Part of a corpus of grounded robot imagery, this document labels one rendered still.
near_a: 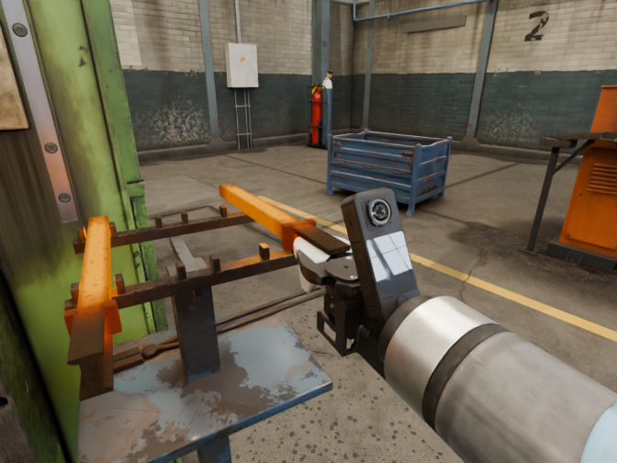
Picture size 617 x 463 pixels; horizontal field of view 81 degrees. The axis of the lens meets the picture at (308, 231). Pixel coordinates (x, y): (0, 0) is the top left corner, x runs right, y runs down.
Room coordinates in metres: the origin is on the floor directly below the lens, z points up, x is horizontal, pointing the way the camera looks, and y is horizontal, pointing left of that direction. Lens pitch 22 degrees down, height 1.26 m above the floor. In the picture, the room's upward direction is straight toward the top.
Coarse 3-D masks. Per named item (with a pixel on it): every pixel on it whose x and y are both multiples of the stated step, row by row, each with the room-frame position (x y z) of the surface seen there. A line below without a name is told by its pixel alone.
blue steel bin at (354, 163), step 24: (336, 144) 4.24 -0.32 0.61; (360, 144) 4.03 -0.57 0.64; (384, 144) 3.81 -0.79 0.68; (408, 144) 4.40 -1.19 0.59; (432, 144) 3.78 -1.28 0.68; (336, 168) 4.24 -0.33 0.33; (360, 168) 3.99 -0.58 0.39; (384, 168) 3.79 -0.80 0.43; (408, 168) 3.62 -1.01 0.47; (432, 168) 3.86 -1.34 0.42; (408, 192) 3.60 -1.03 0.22; (432, 192) 3.86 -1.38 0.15
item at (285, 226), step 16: (224, 192) 0.68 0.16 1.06; (240, 192) 0.64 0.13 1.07; (240, 208) 0.60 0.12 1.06; (256, 208) 0.54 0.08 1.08; (272, 208) 0.53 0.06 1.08; (272, 224) 0.48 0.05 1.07; (288, 224) 0.43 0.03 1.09; (304, 224) 0.44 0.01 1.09; (288, 240) 0.43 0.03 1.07; (320, 240) 0.38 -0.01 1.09; (336, 240) 0.38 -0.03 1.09; (336, 256) 0.36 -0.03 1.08
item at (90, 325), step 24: (96, 240) 0.50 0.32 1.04; (96, 264) 0.42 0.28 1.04; (96, 288) 0.36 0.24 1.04; (72, 312) 0.30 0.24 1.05; (96, 312) 0.30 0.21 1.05; (72, 336) 0.26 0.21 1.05; (96, 336) 0.26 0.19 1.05; (72, 360) 0.23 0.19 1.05; (96, 360) 0.24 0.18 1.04; (96, 384) 0.24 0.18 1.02
